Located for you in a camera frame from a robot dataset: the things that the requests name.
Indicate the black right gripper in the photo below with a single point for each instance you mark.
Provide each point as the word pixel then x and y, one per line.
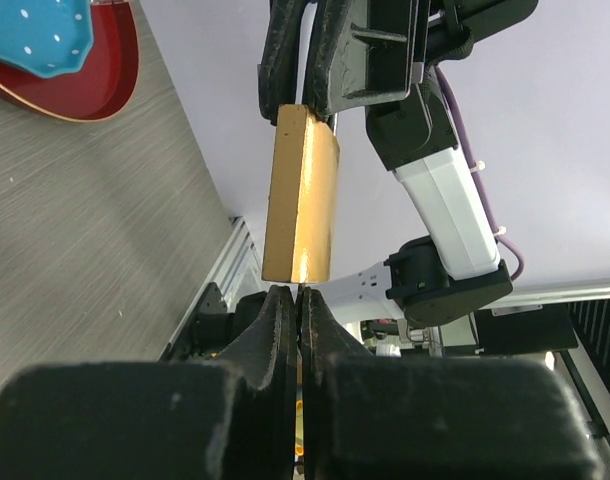
pixel 365 53

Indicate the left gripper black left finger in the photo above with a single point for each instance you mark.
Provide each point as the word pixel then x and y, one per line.
pixel 230 417

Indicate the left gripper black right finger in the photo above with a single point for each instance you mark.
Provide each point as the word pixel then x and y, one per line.
pixel 371 417

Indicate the large brass padlock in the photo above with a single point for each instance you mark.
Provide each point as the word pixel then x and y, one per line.
pixel 302 199

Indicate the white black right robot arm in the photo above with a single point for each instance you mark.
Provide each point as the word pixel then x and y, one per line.
pixel 457 267

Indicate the dark red round plate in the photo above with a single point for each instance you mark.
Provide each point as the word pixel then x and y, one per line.
pixel 100 89

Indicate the blue dotted dish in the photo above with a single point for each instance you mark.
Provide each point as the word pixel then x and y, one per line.
pixel 46 38

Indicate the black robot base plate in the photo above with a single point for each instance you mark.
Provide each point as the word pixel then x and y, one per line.
pixel 210 327

